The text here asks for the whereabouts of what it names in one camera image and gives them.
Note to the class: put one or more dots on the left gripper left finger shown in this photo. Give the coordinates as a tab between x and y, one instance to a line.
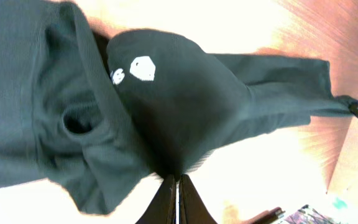
162	208

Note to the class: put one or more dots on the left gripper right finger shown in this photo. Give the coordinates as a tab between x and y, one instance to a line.
192	210

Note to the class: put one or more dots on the black t-shirt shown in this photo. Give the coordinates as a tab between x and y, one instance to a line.
97	115

